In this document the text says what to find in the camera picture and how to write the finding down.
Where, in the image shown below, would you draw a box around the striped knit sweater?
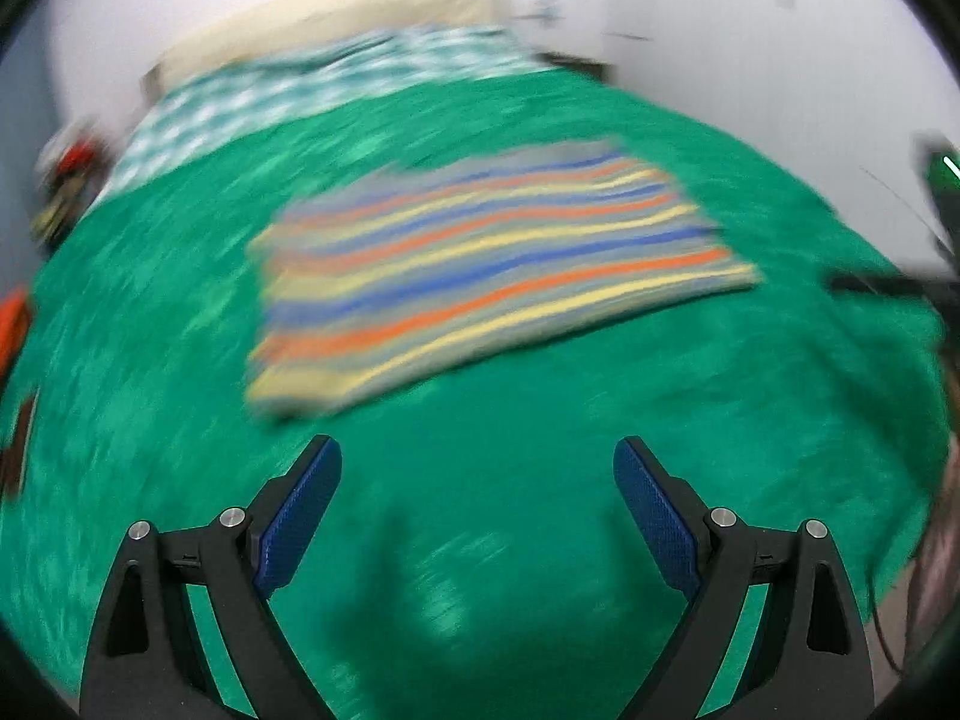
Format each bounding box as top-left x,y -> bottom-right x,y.
246,138 -> 760,413

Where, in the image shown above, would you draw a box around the orange red folded clothes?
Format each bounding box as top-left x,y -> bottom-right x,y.
0,288 -> 32,379

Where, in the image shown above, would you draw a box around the green velvet bedspread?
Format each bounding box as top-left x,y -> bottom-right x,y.
2,70 -> 949,718

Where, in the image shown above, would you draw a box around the clutter pile on nightstand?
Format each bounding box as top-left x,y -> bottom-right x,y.
29,117 -> 114,257

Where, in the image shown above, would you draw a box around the teal checked bed sheet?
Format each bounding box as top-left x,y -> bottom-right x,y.
98,25 -> 553,202

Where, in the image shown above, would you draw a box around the white wardrobe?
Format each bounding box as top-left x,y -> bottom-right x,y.
607,0 -> 958,268

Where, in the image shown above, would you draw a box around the cream pillow headboard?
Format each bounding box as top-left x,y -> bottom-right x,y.
145,0 -> 509,99

